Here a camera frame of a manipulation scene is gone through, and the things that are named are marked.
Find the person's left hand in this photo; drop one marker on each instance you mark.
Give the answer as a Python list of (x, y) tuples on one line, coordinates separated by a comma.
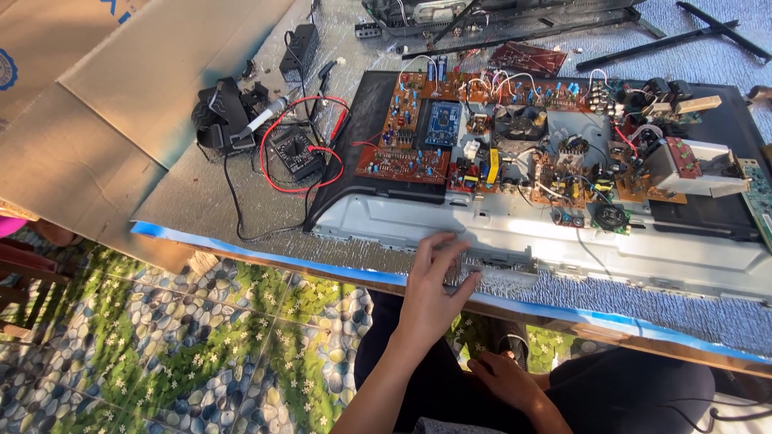
[(429, 301)]

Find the person's right hand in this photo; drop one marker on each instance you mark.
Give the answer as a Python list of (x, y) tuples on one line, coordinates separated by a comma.
[(509, 380)]

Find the person's right fingers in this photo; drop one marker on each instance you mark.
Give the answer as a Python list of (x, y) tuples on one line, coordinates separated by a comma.
[(485, 363)]

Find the black striped sandal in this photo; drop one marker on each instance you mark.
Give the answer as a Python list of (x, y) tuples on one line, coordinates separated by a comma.
[(514, 346)]

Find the grey plastic button panel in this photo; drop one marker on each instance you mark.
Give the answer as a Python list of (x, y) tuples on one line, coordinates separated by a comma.
[(500, 264)]

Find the opened television back panel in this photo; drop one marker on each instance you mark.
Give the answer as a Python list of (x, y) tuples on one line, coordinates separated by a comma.
[(512, 229)]

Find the person's black trousers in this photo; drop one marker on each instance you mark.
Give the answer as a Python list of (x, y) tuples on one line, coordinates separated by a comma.
[(627, 392)]

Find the small board blue capacitors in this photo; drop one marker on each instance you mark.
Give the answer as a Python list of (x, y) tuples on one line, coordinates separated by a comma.
[(569, 218)]

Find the board with yellow transformer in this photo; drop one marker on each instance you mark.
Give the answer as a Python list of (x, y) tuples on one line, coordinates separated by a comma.
[(476, 172)]

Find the small black speaker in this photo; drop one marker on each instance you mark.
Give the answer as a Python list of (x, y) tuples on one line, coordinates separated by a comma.
[(610, 217)]

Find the brown power supply board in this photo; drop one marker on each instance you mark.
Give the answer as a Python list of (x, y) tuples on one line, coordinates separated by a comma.
[(567, 175)]

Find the large brown circuit board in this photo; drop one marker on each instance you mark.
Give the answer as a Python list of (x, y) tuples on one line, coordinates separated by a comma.
[(401, 160)]

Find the small flat brown circuit board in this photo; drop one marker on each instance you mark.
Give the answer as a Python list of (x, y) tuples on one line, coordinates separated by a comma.
[(648, 191)]

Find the black cooling fan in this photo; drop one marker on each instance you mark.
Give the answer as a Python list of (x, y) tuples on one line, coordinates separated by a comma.
[(518, 122)]

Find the blue circuit board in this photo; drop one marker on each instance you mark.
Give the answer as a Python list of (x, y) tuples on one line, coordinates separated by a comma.
[(443, 123)]

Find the black multimeter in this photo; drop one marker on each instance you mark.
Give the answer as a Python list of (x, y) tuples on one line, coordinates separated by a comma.
[(297, 154)]

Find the white metal tuner box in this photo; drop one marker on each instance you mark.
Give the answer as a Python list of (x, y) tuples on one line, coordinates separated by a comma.
[(693, 169)]

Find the red test lead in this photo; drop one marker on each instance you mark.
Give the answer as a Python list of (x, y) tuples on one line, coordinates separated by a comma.
[(265, 163)]

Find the dark red circuit board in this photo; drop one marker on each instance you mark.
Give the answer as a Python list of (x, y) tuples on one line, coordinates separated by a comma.
[(528, 58)]

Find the board with black connectors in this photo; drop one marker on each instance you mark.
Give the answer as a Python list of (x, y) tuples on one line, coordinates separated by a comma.
[(651, 99)]

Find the green circuit board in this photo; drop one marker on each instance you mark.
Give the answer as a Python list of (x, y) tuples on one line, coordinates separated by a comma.
[(759, 199)]

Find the grey soldering iron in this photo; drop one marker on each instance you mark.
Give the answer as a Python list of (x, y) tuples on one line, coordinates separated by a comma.
[(262, 117)]

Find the black test lead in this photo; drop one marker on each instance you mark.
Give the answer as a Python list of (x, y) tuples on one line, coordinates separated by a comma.
[(325, 72)]

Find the silver foil mat blue edge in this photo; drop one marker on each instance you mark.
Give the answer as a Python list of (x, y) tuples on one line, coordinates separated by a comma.
[(199, 193)]

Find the black television chassis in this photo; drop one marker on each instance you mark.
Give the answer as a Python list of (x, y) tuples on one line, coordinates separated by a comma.
[(482, 15)]

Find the small black connector plate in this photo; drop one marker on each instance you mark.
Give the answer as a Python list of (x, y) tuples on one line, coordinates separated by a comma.
[(368, 30)]

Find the black power adapter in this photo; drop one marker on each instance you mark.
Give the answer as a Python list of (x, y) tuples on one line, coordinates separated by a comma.
[(300, 53)]

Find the black metal stand bars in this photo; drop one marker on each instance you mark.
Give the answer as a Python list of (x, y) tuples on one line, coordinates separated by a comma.
[(663, 42)]

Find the large brown cardboard sheet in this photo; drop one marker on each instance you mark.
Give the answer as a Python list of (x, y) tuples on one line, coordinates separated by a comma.
[(108, 114)]

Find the wooden chair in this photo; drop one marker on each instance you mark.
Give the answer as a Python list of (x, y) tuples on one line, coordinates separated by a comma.
[(30, 283)]

